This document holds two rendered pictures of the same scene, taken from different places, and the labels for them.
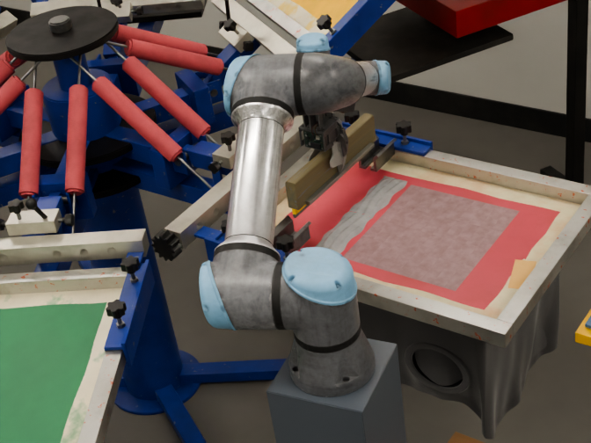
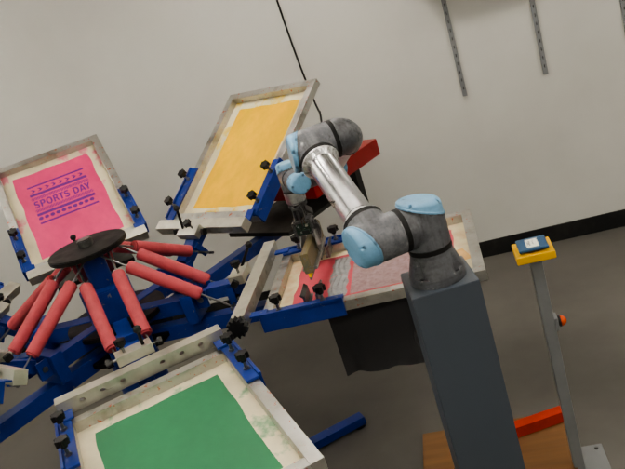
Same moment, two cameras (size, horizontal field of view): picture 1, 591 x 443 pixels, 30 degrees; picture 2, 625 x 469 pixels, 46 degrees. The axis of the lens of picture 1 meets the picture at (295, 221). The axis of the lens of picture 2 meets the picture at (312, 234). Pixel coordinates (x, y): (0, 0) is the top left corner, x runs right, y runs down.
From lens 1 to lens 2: 113 cm
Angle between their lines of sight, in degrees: 28
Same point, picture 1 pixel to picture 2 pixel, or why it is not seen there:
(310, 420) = (445, 307)
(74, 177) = (142, 322)
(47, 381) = (217, 421)
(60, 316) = (191, 394)
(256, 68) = (306, 132)
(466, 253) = not seen: hidden behind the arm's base
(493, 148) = not seen: hidden behind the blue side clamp
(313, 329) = (432, 236)
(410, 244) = (384, 273)
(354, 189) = (323, 270)
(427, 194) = not seen: hidden behind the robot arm
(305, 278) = (418, 203)
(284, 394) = (424, 295)
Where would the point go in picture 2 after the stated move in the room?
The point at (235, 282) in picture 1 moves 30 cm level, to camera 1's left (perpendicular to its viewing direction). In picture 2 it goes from (375, 225) to (275, 277)
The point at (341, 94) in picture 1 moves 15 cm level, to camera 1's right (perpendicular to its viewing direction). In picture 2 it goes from (358, 135) to (397, 117)
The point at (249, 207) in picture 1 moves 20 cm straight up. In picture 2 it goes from (352, 194) to (330, 122)
